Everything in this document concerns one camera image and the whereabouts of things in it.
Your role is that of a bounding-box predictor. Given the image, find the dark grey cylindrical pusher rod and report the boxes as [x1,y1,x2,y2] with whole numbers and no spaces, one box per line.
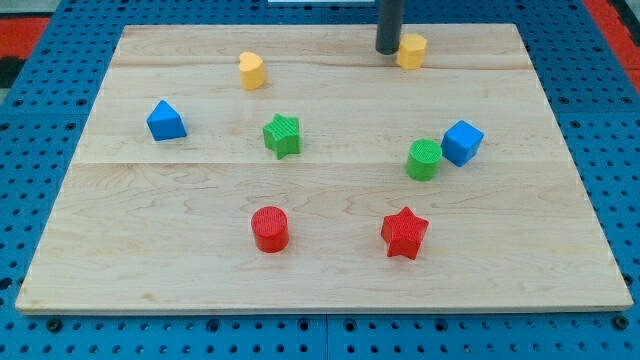
[375,0,405,55]

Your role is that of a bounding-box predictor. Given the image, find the yellow heart block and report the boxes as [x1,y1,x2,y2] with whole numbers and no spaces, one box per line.
[238,52,266,90]

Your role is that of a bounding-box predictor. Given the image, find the yellow hexagon block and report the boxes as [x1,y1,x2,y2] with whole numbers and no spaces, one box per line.
[396,33,428,70]

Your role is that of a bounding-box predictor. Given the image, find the green cylinder block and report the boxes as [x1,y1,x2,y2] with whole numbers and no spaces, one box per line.
[405,138,443,181]

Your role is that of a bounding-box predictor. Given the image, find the blue cube block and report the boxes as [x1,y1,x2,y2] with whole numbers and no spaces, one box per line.
[441,120,484,167]

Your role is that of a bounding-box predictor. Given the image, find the green star block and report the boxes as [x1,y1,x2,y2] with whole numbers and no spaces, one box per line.
[263,113,301,159]

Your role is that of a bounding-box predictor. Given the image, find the red star block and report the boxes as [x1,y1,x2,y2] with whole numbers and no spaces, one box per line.
[381,207,429,260]

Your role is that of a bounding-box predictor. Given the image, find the light wooden board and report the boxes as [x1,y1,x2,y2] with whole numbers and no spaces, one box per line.
[15,24,633,315]

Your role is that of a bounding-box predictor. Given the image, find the red cylinder block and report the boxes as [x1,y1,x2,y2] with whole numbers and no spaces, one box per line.
[251,206,289,253]

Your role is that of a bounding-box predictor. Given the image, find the blue triangle block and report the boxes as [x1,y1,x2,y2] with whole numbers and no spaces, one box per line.
[146,100,187,141]

